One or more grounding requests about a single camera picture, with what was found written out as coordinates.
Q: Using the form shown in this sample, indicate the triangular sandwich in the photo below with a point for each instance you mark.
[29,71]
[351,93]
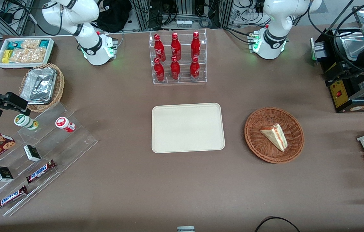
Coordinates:
[275,137]

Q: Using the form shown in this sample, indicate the white power strip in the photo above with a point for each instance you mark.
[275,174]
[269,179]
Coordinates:
[184,24]

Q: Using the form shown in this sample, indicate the aluminium foil containers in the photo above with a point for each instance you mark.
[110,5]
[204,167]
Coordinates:
[38,85]

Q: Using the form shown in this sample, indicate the black bag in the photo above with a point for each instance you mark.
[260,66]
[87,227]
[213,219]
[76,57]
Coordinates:
[112,16]

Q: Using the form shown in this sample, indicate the clear acrylic bottle rack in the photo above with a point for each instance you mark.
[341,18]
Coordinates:
[183,80]

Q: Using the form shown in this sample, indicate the green lid white cup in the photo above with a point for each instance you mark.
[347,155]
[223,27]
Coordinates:
[24,121]

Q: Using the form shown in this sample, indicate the white plastic snack bin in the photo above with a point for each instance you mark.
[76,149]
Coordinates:
[0,62]

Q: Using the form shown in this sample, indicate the small grey device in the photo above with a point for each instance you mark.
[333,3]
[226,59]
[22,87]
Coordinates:
[185,229]

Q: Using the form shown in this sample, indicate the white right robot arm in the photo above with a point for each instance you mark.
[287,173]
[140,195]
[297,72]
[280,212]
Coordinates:
[96,48]

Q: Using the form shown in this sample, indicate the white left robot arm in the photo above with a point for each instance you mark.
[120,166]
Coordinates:
[270,43]

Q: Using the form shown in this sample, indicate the oval light wicker basket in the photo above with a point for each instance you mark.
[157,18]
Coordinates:
[59,90]

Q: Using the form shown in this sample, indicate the clear bag of cookies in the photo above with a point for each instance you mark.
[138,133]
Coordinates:
[29,55]
[30,44]

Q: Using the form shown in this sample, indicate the Snickers chocolate bar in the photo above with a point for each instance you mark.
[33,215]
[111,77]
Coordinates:
[10,197]
[41,171]

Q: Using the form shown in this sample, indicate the yellow snack packet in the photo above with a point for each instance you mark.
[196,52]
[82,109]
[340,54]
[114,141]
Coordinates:
[6,56]

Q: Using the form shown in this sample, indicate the red cola bottle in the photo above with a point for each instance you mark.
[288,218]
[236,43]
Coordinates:
[175,47]
[159,71]
[194,68]
[195,45]
[175,69]
[159,48]

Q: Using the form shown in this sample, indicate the black hot dog machine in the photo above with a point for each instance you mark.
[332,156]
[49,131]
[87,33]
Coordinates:
[339,90]

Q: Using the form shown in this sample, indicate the teal snack packet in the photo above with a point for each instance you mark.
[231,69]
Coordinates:
[14,44]
[44,43]

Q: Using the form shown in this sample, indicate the beige rectangular tray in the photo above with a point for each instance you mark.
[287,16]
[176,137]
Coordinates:
[187,128]

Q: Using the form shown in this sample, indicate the round brown wicker basket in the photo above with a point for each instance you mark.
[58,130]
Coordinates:
[265,154]

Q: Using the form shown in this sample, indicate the small black box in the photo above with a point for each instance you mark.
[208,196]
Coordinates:
[32,153]
[3,174]

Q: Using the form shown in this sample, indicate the red lid white cup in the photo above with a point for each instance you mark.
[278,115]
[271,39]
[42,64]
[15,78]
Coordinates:
[64,124]

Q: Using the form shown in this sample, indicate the clear acrylic stepped display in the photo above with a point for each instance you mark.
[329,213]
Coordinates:
[69,145]

